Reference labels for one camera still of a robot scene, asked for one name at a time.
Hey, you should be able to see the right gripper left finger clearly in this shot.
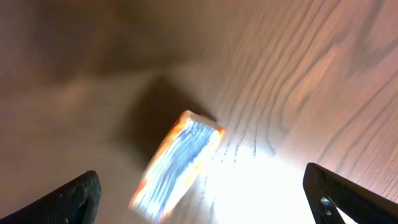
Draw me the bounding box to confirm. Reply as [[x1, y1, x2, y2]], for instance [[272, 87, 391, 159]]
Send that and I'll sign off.
[[1, 170, 101, 224]]

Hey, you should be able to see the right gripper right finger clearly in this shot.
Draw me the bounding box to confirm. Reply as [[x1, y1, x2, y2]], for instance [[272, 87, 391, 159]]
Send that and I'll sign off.
[[303, 162, 397, 224]]

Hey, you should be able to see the orange white small box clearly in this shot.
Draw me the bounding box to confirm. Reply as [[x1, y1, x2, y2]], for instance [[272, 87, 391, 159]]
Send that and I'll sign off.
[[128, 110, 225, 223]]

